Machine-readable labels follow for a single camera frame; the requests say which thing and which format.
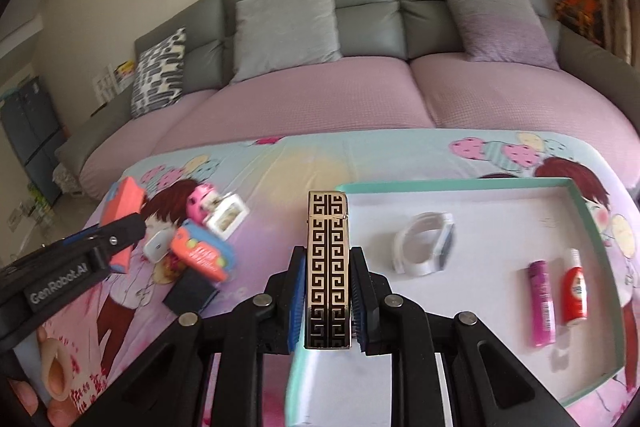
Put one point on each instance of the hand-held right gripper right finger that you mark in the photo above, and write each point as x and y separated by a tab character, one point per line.
359	302

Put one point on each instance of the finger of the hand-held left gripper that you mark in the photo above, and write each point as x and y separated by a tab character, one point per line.
120	234
75	238

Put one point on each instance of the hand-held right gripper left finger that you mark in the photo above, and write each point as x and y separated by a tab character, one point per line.
296	302

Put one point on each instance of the coral and blue case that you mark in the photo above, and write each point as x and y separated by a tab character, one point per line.
125	202

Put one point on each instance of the white charger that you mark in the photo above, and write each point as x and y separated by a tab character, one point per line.
157	244

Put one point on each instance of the gold patterned lighter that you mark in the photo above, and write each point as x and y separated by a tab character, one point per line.
327	257

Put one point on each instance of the orange and blue case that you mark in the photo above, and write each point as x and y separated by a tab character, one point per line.
200	254

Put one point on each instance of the pink smartwatch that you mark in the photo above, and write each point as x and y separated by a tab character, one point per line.
200	202

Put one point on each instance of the black box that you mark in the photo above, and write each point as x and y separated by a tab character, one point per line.
190	294

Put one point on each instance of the white smartwatch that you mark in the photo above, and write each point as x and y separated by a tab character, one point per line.
446	247

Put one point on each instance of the white square frame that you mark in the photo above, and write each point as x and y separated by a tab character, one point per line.
227	217

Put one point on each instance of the teal box tray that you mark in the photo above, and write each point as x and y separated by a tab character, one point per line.
490	317

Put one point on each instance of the pink lighter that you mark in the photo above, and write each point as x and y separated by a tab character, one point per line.
541	307

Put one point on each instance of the red and white bottle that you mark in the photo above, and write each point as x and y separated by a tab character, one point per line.
575	297

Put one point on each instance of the person's left hand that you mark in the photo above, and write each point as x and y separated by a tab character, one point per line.
24	399

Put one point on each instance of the colourful boxes on floor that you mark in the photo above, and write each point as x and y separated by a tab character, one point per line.
35	204

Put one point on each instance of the lace covered stool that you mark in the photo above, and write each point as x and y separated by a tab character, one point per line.
67	179

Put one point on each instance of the blue cabinet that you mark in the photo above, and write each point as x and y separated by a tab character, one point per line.
30	132

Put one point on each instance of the printed cartoon blanket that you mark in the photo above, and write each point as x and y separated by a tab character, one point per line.
280	167

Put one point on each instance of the white magazine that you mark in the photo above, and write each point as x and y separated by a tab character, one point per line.
105	84

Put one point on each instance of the yellow booklet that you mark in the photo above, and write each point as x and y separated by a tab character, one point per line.
124	74

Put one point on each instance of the black white patterned pillow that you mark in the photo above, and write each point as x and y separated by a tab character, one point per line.
157	72

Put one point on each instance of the purple sofa cover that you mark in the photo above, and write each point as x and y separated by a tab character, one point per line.
325	97

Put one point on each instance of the purple grey cushion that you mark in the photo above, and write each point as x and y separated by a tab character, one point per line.
495	22

